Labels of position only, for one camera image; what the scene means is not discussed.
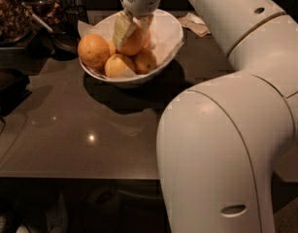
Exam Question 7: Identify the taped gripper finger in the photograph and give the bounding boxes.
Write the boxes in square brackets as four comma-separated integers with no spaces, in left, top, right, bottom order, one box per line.
[134,14,153,34]

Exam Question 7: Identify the yellow taped gripper finger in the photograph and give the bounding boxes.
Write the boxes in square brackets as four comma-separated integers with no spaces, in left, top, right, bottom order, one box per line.
[113,10,137,49]

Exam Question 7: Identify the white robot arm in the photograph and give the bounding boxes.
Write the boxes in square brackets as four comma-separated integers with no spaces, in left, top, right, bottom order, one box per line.
[156,0,298,233]

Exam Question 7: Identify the small hidden middle orange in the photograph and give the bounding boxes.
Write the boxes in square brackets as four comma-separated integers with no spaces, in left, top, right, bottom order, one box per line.
[108,40,116,56]

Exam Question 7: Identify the front yellowish orange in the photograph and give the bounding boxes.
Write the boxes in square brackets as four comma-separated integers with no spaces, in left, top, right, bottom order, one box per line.
[105,53,136,78]

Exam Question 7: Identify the white ceramic bowl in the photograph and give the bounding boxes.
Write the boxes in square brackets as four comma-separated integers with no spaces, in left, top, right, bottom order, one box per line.
[80,9,183,88]

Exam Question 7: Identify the crumpled brown paper napkin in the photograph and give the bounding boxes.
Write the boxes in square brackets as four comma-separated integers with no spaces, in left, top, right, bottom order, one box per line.
[179,13,210,37]

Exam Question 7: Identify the large glass nut jar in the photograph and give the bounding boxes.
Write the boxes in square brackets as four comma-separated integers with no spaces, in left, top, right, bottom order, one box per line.
[0,0,31,46]

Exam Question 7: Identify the black device at left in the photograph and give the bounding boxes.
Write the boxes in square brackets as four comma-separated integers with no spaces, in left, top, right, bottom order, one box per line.
[0,68,30,116]

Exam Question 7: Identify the black wire cup holder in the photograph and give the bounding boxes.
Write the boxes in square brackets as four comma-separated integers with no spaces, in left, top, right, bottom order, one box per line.
[64,5,88,36]

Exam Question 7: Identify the white serving spoon handle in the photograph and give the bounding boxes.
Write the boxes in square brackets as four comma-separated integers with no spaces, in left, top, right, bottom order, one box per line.
[28,12,53,33]

